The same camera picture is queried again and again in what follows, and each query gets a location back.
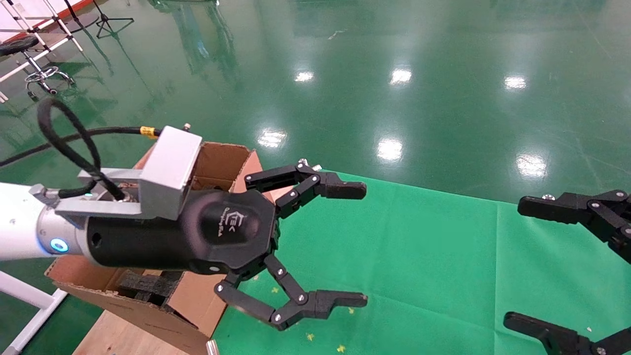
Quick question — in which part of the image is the white table frame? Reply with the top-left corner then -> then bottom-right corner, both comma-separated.
0,270 -> 68,355

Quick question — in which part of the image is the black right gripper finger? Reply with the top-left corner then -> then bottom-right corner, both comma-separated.
517,191 -> 631,265
503,313 -> 631,355

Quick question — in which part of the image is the green cloth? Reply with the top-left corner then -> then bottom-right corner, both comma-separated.
212,170 -> 631,355

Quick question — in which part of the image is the black round base stand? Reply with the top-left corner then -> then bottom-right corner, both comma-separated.
63,0 -> 100,33

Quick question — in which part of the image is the black camera cable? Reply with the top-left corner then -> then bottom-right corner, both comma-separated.
0,97 -> 161,202

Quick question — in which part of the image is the black foam block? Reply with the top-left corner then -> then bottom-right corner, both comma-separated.
117,270 -> 185,304

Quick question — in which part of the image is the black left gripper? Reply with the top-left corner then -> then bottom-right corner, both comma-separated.
86,163 -> 369,331

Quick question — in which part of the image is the large open cardboard carton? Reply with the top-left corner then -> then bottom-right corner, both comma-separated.
45,142 -> 264,355

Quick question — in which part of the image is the black seat chrome stool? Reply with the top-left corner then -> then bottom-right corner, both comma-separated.
0,36 -> 75,103

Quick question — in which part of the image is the white tube rack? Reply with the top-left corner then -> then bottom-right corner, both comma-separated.
0,0 -> 84,82

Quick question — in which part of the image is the black tripod stand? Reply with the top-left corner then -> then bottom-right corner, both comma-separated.
93,0 -> 135,39

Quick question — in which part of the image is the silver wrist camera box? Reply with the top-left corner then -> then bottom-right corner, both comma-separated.
54,126 -> 203,221

